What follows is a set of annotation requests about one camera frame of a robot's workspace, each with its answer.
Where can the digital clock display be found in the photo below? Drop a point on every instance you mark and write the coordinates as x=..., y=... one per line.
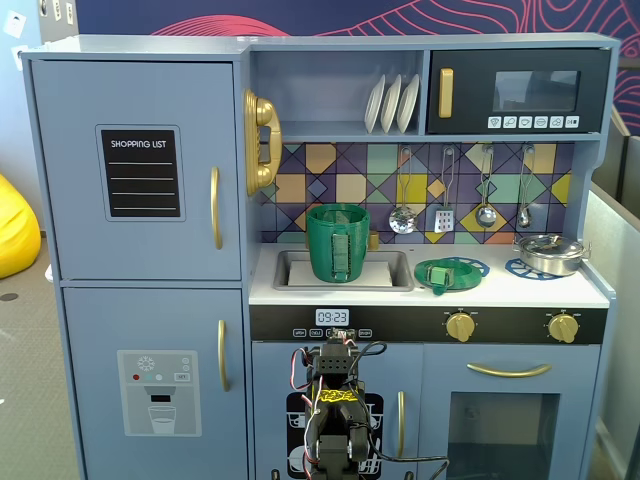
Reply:
x=332, y=317

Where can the black shopping list chalkboard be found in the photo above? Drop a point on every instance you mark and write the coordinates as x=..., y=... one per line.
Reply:
x=140, y=175

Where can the steel slotted spatula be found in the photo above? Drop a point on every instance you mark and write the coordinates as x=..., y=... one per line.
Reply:
x=444, y=220

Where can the grey desk partition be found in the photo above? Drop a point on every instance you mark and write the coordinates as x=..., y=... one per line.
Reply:
x=625, y=250

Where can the black microwave door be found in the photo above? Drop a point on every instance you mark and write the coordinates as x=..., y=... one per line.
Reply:
x=475, y=65

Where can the black dishes sticker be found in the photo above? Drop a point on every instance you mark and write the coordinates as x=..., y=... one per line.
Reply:
x=295, y=415

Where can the steel pot with lid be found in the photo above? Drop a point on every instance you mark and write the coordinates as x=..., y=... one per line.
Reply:
x=550, y=257

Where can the gold toy telephone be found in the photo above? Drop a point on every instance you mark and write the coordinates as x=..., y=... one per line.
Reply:
x=265, y=115

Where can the green plastic recipient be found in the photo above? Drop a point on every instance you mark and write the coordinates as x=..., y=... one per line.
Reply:
x=325, y=240

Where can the grey toy sink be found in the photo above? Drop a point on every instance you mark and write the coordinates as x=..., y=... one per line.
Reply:
x=400, y=270

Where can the blue fridge door with chalkboard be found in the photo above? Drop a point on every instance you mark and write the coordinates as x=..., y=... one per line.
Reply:
x=65, y=200

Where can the white wall socket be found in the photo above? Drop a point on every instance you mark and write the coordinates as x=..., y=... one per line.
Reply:
x=15, y=23

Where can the white toy plate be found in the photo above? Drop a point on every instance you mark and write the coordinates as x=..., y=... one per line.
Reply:
x=374, y=107
x=408, y=105
x=390, y=107

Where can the steel ladle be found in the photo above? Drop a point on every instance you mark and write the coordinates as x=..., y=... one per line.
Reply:
x=485, y=216

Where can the small wrist camera board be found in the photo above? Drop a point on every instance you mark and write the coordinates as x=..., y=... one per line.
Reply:
x=341, y=334

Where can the round dark floor cover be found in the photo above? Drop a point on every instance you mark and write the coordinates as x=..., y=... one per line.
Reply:
x=9, y=296

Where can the gold toy faucet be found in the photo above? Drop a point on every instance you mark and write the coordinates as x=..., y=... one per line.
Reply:
x=374, y=240

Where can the grey ice dispenser sticker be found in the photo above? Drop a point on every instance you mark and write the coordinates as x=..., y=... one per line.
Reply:
x=160, y=400

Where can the colourful tile backsplash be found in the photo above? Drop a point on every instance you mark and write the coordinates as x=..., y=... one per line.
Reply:
x=350, y=175

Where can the steel skimmer spoon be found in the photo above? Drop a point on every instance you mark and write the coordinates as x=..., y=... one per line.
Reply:
x=403, y=220

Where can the blue dishwasher door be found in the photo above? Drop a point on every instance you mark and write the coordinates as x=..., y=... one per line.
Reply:
x=270, y=375

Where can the blue freezer door with dispenser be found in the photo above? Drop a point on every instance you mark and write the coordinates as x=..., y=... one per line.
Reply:
x=100, y=325

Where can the blue oven door with window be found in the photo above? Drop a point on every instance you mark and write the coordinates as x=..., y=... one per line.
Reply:
x=435, y=380

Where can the blue wooden toy kitchen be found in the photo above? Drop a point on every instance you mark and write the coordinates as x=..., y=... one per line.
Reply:
x=150, y=47

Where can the black oven control panel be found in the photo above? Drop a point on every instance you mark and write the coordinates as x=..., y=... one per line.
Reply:
x=400, y=325

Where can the yellow beanbag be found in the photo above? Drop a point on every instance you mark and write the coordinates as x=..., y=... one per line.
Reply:
x=17, y=230

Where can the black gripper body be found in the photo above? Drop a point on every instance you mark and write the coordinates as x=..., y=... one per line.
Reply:
x=336, y=364

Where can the green round lid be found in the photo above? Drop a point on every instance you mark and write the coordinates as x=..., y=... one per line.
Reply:
x=465, y=275

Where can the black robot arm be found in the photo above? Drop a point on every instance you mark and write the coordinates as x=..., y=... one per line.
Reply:
x=340, y=415

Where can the gold stove knob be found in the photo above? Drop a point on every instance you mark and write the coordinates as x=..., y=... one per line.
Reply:
x=563, y=327
x=460, y=326

